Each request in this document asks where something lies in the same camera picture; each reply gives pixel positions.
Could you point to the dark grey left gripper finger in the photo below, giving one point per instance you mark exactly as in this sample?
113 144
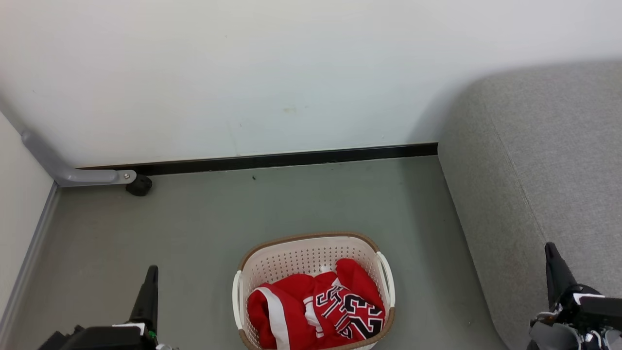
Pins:
147 296

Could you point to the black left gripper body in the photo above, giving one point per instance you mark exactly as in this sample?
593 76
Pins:
107 338

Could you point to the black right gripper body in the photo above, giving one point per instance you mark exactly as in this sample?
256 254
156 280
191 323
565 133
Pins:
595 308

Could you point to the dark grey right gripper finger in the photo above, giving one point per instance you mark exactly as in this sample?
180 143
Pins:
559 277

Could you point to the red basketball jersey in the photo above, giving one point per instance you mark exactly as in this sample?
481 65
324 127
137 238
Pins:
291 301

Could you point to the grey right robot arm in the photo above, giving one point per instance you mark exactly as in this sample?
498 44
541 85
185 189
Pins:
554 336

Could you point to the grey fabric sofa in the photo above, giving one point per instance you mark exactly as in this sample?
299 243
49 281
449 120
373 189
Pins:
544 160

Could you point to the black round caster foot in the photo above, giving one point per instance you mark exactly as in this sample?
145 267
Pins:
140 185

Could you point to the cream perforated laundry basket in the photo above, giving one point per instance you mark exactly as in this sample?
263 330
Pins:
301 255

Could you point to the grey wall skirting strip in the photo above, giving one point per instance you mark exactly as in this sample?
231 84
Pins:
26 262

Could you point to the grey metal frame leg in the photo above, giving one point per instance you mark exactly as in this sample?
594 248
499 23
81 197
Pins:
53 163

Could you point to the black wall baseboard strip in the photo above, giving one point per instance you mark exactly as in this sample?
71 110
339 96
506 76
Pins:
291 158

